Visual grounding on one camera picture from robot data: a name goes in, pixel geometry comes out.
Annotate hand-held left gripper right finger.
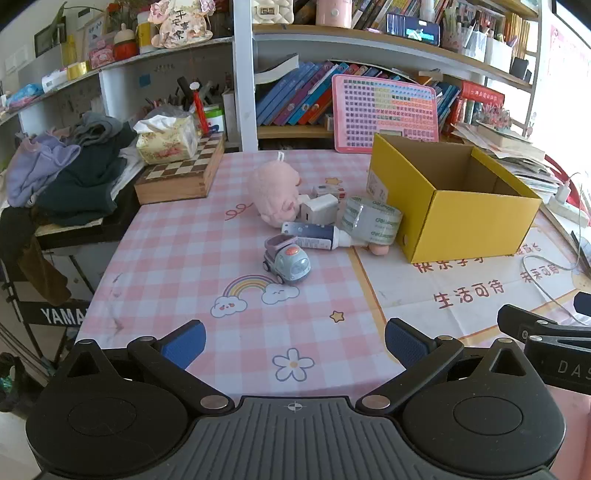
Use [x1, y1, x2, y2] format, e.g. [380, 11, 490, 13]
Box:
[355, 318, 543, 418]

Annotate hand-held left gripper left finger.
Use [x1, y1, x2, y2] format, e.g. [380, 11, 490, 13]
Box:
[48, 319, 234, 418]

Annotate yellow cardboard box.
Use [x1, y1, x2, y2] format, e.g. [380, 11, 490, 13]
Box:
[367, 133, 543, 264]

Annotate clear tape roll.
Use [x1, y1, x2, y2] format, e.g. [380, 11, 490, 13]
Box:
[341, 196, 403, 246]

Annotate grey toy truck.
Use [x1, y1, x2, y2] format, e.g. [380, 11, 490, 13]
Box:
[263, 234, 311, 282]

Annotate blue spray bottle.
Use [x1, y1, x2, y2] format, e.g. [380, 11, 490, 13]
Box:
[281, 222, 370, 251]

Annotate white wall charger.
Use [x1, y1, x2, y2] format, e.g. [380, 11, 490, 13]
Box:
[300, 194, 340, 224]

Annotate small white card box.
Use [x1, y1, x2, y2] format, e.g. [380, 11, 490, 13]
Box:
[311, 185, 348, 204]

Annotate pink plush pig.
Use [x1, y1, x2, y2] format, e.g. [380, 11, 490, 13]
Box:
[248, 151, 311, 226]

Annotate white and green container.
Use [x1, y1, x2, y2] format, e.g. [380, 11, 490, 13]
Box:
[203, 106, 225, 134]

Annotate white pen container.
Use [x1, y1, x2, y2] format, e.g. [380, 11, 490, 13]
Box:
[441, 18, 513, 72]

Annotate white power strip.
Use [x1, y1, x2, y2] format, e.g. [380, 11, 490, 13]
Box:
[549, 185, 591, 219]

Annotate black electric piano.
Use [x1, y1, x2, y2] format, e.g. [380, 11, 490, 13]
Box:
[0, 295, 93, 329]

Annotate brown cloth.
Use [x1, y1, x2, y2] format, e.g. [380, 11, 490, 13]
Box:
[18, 235, 72, 305]

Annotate wooden chessboard box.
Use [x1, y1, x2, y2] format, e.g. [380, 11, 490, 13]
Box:
[134, 133, 227, 206]

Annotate stack of papers and books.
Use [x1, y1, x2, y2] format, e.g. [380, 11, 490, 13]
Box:
[450, 122, 559, 204]

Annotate pile of clothes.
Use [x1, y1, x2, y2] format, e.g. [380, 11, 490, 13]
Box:
[37, 124, 139, 227]

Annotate floral tissue box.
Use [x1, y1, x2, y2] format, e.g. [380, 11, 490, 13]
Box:
[133, 115, 199, 165]

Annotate small flower figurines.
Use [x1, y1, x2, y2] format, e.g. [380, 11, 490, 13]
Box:
[480, 104, 513, 132]

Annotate red book set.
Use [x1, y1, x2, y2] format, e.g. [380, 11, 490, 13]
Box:
[462, 80, 506, 125]

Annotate purple garment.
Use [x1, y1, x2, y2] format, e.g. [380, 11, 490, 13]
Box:
[6, 134, 81, 208]

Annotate pink learning tablet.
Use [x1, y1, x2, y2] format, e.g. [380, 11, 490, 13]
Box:
[331, 74, 440, 154]

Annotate red bottle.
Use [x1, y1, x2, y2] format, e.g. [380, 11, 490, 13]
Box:
[190, 82, 209, 136]

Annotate grey garment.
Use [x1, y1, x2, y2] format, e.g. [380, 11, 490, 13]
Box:
[69, 111, 125, 148]

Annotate pen holder with pens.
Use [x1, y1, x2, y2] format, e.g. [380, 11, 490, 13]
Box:
[143, 76, 232, 134]

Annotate white bookshelf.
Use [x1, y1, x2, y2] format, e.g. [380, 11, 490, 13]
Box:
[0, 0, 543, 153]

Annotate row of colourful books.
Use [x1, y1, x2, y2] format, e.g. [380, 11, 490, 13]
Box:
[255, 60, 462, 132]

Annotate white tissue pack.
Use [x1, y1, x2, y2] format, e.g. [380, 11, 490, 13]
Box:
[41, 69, 70, 93]

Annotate blue packet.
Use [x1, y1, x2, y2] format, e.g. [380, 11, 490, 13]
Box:
[4, 83, 44, 109]

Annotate pink gift box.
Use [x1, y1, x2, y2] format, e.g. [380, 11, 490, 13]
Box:
[88, 46, 116, 70]

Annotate red and white doll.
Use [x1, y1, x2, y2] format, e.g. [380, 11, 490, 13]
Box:
[113, 23, 139, 61]

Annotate tablet with lit screen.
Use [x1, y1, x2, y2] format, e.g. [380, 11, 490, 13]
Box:
[387, 14, 440, 46]

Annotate pink flower card decoration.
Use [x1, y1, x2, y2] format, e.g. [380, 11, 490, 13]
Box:
[148, 0, 218, 49]

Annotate pink jar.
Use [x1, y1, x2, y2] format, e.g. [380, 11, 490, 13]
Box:
[316, 0, 354, 27]

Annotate white quilted bag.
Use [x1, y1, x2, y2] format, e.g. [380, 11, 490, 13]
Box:
[252, 0, 295, 26]

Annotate white charging cable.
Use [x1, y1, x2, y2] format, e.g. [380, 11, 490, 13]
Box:
[522, 173, 591, 324]

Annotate black picture frame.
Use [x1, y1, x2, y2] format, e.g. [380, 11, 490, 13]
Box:
[34, 23, 61, 58]

